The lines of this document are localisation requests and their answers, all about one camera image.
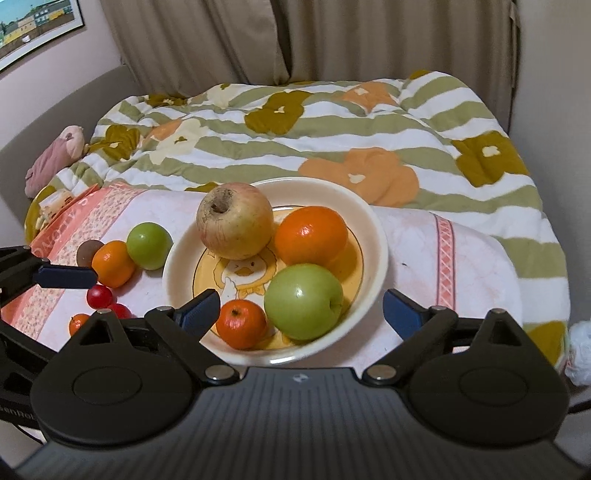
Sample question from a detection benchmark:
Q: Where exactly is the brown kiwi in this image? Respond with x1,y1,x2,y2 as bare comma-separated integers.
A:
76,240,103,267

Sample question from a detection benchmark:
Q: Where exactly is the tiny orange kumquat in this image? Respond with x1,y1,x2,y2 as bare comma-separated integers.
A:
68,313,90,336

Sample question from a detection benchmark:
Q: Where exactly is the red cherry tomato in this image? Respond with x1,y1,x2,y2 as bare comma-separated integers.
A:
108,303,133,320
86,284,115,310

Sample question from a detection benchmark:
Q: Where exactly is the orange mandarin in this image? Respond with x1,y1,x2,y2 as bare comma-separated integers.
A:
91,240,136,289

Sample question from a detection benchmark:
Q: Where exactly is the small green apple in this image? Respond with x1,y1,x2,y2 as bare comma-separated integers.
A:
126,222,173,271

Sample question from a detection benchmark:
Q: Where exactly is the small mandarin in bowl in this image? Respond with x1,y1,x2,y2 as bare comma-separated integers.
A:
215,300,267,350

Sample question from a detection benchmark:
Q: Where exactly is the cream cartoon duck bowl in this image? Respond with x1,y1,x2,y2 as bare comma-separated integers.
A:
163,178,399,371

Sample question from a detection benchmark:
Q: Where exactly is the yellow patterned pillow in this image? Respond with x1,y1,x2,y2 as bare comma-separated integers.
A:
24,185,74,244

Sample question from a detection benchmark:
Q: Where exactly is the large green apple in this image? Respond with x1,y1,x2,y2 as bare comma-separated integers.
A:
263,264,344,341

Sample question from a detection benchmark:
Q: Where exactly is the large yellow-red apple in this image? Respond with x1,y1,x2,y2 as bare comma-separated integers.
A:
197,182,274,260

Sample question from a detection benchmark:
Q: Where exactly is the pink plush toy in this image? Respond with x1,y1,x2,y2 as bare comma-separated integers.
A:
25,125,87,199

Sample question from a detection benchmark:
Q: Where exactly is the large orange in bowl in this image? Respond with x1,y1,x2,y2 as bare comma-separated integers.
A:
273,206,349,267

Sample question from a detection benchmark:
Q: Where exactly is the white crumpled plastic bag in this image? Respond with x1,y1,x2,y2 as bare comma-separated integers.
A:
565,320,591,386

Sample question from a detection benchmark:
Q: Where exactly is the grey bed headboard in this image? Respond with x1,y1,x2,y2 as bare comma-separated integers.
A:
1,66,141,246

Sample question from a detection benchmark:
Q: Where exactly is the striped floral quilt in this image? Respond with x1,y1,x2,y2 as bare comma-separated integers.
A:
50,71,570,365

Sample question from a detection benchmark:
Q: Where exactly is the framed landscape picture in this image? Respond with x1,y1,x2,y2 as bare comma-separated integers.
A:
0,0,84,71

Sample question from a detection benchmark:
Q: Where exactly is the beige curtain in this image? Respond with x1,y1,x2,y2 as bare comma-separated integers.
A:
102,0,519,127

